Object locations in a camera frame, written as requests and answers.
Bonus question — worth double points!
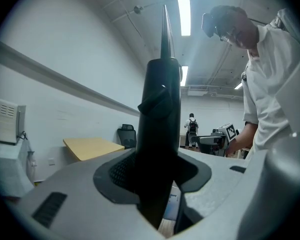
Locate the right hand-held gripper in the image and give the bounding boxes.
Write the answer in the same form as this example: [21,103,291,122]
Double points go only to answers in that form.
[191,123,240,158]

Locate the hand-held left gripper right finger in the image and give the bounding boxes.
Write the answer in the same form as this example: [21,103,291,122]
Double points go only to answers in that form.
[169,147,268,240]

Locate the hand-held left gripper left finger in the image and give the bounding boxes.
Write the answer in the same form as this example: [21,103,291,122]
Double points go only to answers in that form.
[3,148,167,240]

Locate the person's right forearm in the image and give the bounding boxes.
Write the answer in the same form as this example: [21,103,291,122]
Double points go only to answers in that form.
[228,121,259,157]

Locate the ceiling air conditioner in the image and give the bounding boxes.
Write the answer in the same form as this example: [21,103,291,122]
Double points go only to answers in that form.
[187,85,210,97]

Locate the yellow table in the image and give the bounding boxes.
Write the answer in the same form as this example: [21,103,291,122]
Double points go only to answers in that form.
[62,137,126,162]

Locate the black office chair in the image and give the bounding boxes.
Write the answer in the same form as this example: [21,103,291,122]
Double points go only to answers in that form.
[116,123,137,150]

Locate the person's white shirt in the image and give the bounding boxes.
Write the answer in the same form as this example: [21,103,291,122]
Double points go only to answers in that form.
[241,23,300,160]

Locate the person's glasses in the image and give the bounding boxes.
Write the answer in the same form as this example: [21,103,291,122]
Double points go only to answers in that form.
[219,30,243,44]

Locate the white box appliance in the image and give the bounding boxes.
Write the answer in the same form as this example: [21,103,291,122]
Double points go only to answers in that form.
[0,96,27,145]

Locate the person's head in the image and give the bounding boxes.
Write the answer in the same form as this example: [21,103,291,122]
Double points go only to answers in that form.
[202,5,259,52]

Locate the grey wall duct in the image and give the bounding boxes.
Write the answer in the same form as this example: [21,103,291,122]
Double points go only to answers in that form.
[0,38,141,118]

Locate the black head-mounted camera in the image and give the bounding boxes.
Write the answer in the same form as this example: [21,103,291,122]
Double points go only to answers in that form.
[201,12,217,39]

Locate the grey harness strap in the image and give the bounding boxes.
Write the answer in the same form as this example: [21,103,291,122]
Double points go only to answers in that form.
[269,8,300,49]

